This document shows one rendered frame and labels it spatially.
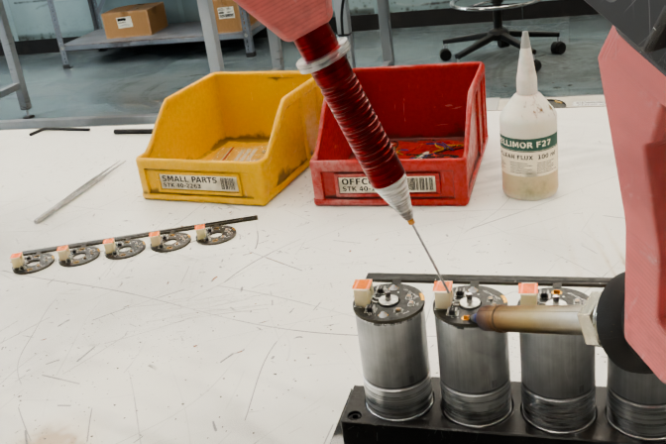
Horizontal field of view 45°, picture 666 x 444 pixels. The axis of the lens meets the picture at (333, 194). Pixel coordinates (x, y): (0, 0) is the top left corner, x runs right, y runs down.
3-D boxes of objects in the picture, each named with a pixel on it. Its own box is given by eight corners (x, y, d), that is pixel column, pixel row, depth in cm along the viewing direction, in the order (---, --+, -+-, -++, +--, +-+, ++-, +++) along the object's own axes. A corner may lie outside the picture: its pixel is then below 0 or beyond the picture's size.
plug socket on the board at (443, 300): (458, 309, 27) (457, 292, 27) (432, 309, 27) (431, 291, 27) (461, 297, 28) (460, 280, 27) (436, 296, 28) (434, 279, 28)
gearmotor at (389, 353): (429, 443, 29) (416, 319, 27) (362, 438, 29) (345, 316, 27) (439, 399, 31) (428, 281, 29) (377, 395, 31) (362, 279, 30)
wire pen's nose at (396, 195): (390, 218, 25) (369, 179, 25) (421, 202, 25) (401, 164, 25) (395, 233, 24) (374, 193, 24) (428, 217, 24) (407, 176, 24)
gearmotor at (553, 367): (596, 457, 27) (596, 325, 25) (520, 451, 28) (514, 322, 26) (595, 410, 29) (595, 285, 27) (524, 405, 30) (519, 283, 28)
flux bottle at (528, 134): (494, 197, 50) (485, 38, 46) (514, 176, 53) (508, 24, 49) (547, 204, 48) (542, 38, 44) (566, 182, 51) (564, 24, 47)
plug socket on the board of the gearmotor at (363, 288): (376, 307, 28) (374, 289, 28) (352, 306, 28) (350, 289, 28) (381, 295, 29) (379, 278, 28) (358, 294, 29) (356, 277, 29)
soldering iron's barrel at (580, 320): (473, 350, 25) (621, 362, 19) (458, 301, 25) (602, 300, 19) (509, 333, 26) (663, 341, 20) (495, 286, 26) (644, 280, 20)
